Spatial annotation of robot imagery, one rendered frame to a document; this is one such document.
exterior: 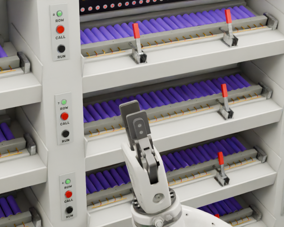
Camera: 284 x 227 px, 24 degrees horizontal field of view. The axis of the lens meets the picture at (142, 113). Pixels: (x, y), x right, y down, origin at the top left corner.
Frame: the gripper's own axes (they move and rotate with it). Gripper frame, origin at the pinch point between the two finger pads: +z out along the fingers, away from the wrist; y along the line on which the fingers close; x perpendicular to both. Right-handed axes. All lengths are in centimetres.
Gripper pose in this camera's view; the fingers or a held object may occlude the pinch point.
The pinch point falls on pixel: (134, 118)
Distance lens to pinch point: 104.0
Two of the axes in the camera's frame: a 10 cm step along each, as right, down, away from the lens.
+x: 9.5, -2.9, 1.5
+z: -2.1, -8.9, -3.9
